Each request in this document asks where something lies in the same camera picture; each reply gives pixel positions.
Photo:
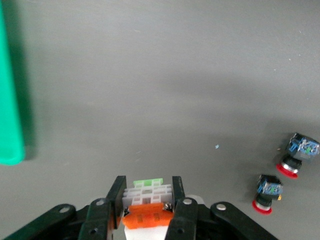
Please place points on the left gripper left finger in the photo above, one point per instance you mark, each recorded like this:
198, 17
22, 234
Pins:
97, 220

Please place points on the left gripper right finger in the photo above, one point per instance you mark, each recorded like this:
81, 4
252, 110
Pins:
190, 220

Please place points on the green plastic tray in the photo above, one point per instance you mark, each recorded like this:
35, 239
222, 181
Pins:
10, 100

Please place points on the white orange green push button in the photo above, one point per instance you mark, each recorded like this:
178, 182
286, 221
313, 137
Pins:
147, 217

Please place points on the red push button black body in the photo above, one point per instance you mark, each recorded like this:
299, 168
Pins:
303, 150
270, 190

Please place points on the dark grey table mat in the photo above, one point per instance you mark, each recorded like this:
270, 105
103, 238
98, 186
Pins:
160, 75

